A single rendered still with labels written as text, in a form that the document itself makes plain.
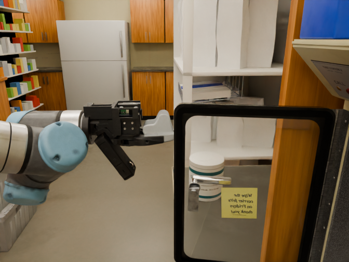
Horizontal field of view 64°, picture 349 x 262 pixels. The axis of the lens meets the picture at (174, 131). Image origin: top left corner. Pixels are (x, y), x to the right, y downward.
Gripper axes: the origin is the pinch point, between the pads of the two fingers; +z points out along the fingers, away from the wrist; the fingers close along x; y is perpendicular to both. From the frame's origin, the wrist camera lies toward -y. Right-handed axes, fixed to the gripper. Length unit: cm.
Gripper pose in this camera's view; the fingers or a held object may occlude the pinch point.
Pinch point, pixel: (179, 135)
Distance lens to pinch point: 60.7
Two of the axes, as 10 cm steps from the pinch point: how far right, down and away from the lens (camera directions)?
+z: 10.0, -0.2, 0.4
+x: -0.5, -3.2, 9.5
